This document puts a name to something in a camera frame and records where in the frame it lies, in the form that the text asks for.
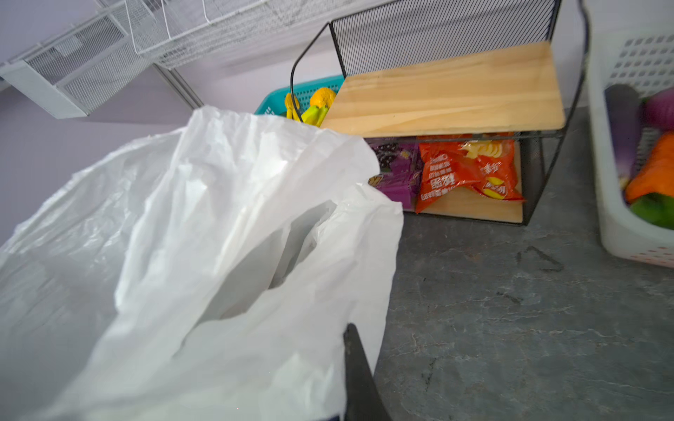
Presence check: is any white plastic vegetable basket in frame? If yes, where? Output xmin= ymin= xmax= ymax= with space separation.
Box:
xmin=586 ymin=22 xmax=673 ymax=268

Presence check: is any red chips bag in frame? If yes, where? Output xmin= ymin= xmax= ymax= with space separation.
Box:
xmin=415 ymin=135 xmax=525 ymax=213

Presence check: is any purple snack bag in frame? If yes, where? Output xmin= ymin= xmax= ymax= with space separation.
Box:
xmin=369 ymin=138 xmax=424 ymax=212

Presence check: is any purple onion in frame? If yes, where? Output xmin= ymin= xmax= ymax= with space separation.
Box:
xmin=642 ymin=88 xmax=674 ymax=132

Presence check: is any black mesh wooden shelf rack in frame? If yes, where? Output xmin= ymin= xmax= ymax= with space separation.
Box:
xmin=321 ymin=1 xmax=576 ymax=226

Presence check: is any white mesh wall box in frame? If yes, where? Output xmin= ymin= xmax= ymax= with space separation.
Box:
xmin=1 ymin=1 xmax=150 ymax=119

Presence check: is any teal plastic fruit basket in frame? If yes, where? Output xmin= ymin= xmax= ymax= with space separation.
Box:
xmin=254 ymin=75 xmax=344 ymax=117

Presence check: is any white wire wall rack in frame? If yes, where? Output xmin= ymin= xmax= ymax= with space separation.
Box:
xmin=125 ymin=1 xmax=376 ymax=69

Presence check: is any white plastic grocery bag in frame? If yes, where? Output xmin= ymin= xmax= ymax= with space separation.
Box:
xmin=1 ymin=107 xmax=404 ymax=420

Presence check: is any orange fruit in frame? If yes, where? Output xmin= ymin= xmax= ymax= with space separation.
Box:
xmin=310 ymin=87 xmax=336 ymax=109

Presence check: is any green pepper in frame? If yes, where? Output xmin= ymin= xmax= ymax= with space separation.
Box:
xmin=630 ymin=193 xmax=673 ymax=230

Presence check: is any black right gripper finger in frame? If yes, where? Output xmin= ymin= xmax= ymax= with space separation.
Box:
xmin=343 ymin=323 xmax=392 ymax=421

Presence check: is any orange carrot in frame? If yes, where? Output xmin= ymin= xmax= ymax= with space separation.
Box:
xmin=625 ymin=132 xmax=673 ymax=203

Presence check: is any yellow banana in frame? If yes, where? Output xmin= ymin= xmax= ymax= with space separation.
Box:
xmin=301 ymin=105 xmax=329 ymax=127

